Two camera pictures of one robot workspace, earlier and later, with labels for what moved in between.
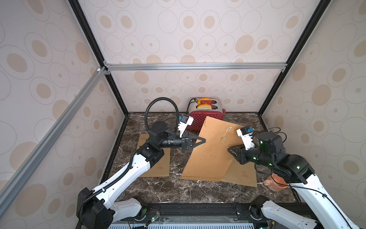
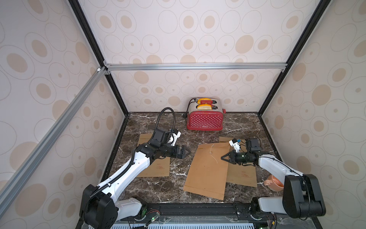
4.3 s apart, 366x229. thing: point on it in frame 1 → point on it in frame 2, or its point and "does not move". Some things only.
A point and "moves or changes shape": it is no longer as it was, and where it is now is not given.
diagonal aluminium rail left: (19, 179) does not move
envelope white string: (223, 138) → (210, 152)
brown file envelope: (161, 168) does not move
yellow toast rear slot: (199, 100) does not move
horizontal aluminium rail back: (195, 66) does not move
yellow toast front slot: (204, 107) does not move
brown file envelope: (210, 160) moves or changes shape
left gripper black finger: (192, 140) → (185, 151)
